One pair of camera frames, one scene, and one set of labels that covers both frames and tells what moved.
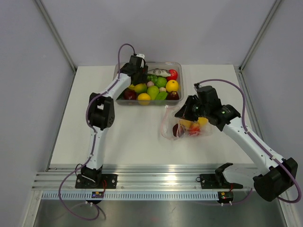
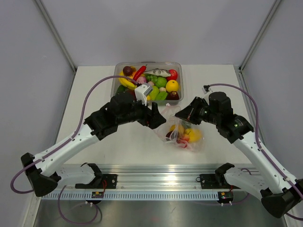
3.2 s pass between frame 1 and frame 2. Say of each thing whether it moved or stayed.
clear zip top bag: moved
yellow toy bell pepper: moved
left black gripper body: moved
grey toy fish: stayed
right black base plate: stayed
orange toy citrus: stayed
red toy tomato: stayed
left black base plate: stayed
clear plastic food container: stayed
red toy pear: moved
